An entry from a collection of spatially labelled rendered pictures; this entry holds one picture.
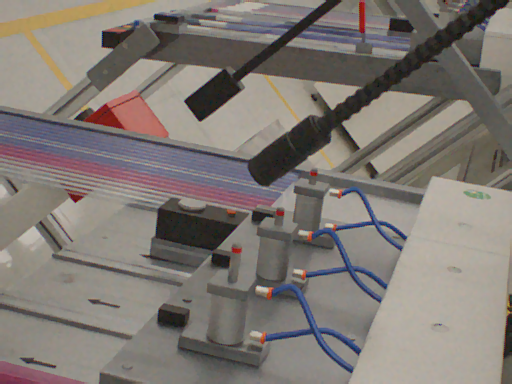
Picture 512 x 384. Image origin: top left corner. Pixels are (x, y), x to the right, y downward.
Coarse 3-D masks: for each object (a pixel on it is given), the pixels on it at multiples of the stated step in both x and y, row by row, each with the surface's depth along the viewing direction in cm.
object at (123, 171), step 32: (0, 128) 117; (32, 128) 119; (64, 128) 121; (0, 160) 106; (32, 160) 107; (64, 160) 108; (96, 160) 110; (128, 160) 112; (160, 160) 113; (192, 160) 115; (224, 160) 117; (96, 192) 101; (128, 192) 101; (160, 192) 102; (192, 192) 104; (224, 192) 105; (256, 192) 106; (288, 192) 110
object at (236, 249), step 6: (234, 246) 58; (240, 246) 58; (234, 252) 58; (240, 252) 58; (234, 258) 58; (240, 258) 58; (234, 264) 58; (234, 270) 58; (228, 276) 58; (234, 276) 58
